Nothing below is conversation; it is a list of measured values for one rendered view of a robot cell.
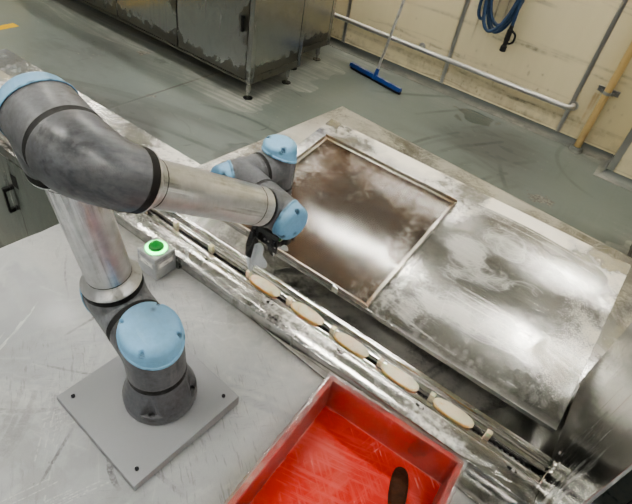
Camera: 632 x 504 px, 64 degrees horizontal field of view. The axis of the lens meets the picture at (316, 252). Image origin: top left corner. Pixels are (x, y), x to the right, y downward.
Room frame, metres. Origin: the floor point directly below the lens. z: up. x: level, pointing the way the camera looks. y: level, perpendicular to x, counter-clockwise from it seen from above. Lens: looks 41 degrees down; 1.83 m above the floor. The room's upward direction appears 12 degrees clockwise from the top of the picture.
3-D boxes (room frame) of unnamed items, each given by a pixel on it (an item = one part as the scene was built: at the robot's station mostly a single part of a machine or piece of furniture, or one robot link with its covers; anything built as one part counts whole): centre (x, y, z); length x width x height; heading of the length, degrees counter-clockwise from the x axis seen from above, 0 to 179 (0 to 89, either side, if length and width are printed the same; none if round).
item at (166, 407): (0.58, 0.26, 0.90); 0.15 x 0.15 x 0.10
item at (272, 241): (0.94, 0.11, 1.07); 0.09 x 0.08 x 0.12; 61
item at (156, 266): (0.96, 0.41, 0.84); 0.08 x 0.08 x 0.11; 61
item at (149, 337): (0.58, 0.27, 1.01); 0.13 x 0.12 x 0.14; 49
